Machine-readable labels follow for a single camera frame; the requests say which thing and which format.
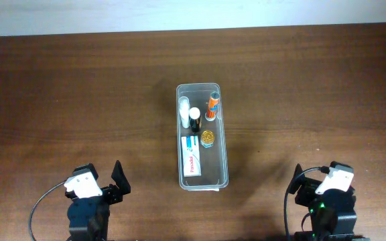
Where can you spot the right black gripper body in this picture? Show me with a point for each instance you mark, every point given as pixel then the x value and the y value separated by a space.
pixel 306 188

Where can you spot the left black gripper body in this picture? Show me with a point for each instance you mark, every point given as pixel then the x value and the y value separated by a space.
pixel 109 193

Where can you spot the white Panadol box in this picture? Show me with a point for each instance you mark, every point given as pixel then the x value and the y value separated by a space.
pixel 191 156

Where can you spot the small gold-lid jar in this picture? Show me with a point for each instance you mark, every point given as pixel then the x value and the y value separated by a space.
pixel 207 139

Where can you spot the dark bottle white cap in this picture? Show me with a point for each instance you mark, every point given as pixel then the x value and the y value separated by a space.
pixel 195 119

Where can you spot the orange tube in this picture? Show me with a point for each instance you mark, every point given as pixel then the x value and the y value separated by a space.
pixel 213 104

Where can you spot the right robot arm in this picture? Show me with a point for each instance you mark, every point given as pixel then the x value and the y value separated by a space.
pixel 333 222

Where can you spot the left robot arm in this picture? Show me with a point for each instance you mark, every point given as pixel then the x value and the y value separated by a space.
pixel 90 209

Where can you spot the clear plastic container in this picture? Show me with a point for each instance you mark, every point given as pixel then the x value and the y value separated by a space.
pixel 213 160

